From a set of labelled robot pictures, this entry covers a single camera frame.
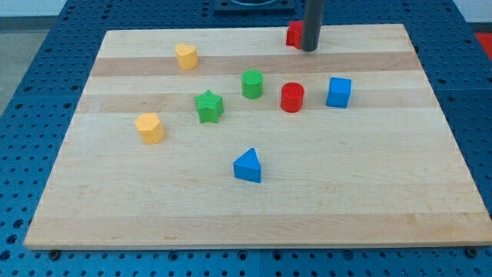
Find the yellow heart block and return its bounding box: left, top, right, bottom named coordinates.
left=175, top=43, right=199, bottom=70

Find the red cylinder block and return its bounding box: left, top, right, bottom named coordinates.
left=281, top=82, right=304, bottom=113

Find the red object at right edge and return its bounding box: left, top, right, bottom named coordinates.
left=474, top=32, right=492, bottom=59

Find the green cylinder block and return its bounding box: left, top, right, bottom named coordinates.
left=241, top=69, right=264, bottom=99

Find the blue triangle block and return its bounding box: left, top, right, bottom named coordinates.
left=233, top=148, right=261, bottom=183

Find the yellow hexagon block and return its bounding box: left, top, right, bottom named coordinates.
left=135, top=113, right=165, bottom=144

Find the red star block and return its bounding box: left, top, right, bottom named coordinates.
left=285, top=21, right=303, bottom=49

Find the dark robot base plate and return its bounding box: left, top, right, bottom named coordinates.
left=212, top=0, right=296, bottom=13

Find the green star block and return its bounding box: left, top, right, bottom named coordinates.
left=194, top=90, right=224, bottom=123

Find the wooden board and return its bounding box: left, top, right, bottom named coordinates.
left=24, top=24, right=491, bottom=250

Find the blue cube block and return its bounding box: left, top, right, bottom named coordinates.
left=326, top=77, right=352, bottom=108

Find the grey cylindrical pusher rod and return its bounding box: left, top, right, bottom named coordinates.
left=301, top=0, right=325, bottom=52

